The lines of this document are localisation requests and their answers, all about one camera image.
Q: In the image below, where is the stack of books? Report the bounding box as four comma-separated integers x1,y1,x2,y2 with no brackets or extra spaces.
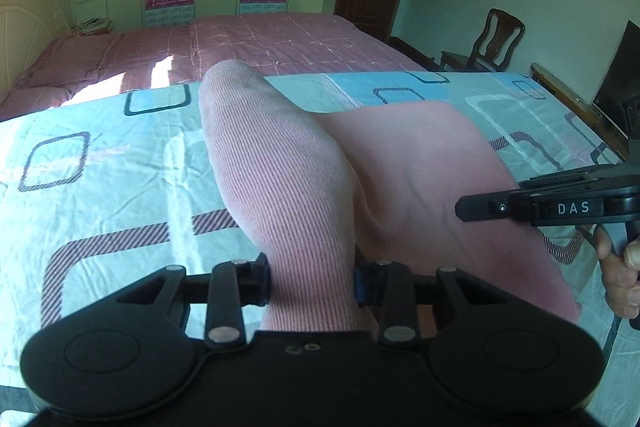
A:
70,17,115,36

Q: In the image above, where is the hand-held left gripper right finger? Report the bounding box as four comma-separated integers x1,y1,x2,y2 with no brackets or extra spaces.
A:
352,252,507,349

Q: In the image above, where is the pink ribbed shirt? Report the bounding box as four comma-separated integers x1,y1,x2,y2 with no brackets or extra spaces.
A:
198,59,582,334

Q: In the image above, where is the brown wooden footboard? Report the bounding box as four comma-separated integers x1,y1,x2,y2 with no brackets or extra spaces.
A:
530,63,632,161

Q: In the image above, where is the cream round headboard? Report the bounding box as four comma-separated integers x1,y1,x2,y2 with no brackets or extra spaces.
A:
0,0,74,95

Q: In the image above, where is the person's right hand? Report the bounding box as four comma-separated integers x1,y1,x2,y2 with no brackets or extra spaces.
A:
595,227,640,319

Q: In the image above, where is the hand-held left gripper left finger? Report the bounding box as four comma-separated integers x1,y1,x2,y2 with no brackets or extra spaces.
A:
107,252,273,353

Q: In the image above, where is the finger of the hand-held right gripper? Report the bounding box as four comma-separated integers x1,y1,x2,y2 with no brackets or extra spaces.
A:
517,164,640,195
456,189,533,223

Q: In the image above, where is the light blue patterned bed sheet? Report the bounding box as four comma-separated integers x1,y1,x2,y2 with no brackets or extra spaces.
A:
0,69,640,427

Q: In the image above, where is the pink checked bed cover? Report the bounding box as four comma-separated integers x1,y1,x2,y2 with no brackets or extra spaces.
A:
0,13,437,122

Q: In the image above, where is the black flat television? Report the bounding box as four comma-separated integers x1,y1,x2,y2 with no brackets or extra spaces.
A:
592,21,640,142

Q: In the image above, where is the dark wooden chair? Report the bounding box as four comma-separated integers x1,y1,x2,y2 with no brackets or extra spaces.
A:
440,8,526,72

